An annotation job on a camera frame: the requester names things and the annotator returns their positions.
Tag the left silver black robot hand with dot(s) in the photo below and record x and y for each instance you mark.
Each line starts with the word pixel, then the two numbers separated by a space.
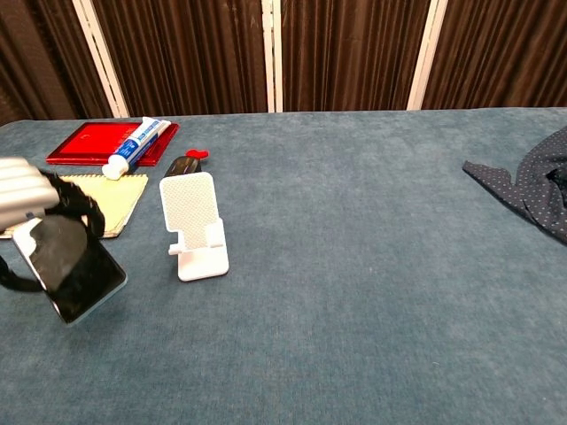
pixel 26 190

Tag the black smartphone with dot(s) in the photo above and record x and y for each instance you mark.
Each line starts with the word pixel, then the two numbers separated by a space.
pixel 88 274

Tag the white phone stand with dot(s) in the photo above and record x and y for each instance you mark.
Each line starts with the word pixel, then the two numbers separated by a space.
pixel 188 208

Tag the red flat box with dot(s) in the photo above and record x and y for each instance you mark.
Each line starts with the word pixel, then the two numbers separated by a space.
pixel 84 141

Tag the yellow spiral notepad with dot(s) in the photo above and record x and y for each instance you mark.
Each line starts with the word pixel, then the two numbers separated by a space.
pixel 119 199

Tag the white blue toothpaste tube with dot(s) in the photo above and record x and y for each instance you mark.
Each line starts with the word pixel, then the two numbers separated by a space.
pixel 133 146

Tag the brown curtain panel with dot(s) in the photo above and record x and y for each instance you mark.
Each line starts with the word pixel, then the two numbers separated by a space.
pixel 500 53
pixel 354 53
pixel 186 53
pixel 35 57

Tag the dark bottle with red cap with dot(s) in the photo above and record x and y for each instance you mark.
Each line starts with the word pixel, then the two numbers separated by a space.
pixel 184 164

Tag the navy polka dot cloth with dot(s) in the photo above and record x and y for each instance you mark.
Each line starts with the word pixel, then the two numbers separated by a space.
pixel 531 186

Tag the white screen frame post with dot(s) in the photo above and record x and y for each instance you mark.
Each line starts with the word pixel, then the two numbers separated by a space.
pixel 427 53
pixel 272 57
pixel 99 57

